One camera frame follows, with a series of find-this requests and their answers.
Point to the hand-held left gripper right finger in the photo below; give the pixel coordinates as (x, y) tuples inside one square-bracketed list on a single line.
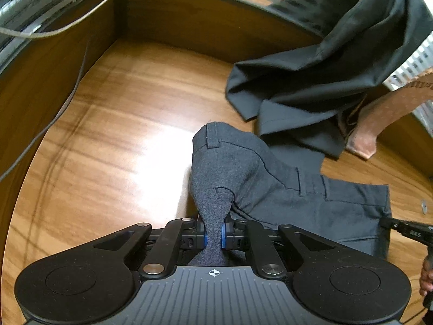
[(223, 239)]

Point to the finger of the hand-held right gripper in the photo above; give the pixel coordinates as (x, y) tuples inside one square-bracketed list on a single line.
[(402, 227)]

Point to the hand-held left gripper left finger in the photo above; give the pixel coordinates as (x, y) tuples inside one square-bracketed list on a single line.
[(202, 240)]

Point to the grey pants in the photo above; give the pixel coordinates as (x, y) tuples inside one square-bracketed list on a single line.
[(270, 182)]

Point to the person's right hand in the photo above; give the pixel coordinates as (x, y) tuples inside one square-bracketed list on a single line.
[(427, 274)]

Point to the brown patterned cloth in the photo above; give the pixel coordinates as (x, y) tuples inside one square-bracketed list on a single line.
[(379, 115)]

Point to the dark grey garment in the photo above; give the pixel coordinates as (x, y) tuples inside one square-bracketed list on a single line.
[(338, 67)]

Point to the frosted striped glass partition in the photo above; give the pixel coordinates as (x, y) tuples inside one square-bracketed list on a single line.
[(30, 3)]

